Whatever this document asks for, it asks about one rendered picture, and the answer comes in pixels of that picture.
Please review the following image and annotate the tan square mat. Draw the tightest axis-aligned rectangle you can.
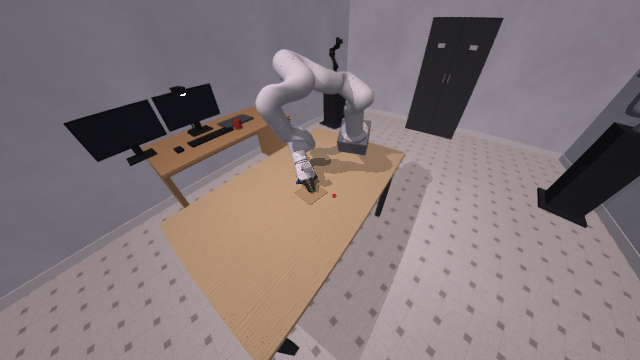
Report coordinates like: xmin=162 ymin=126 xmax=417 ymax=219
xmin=294 ymin=183 xmax=328 ymax=205

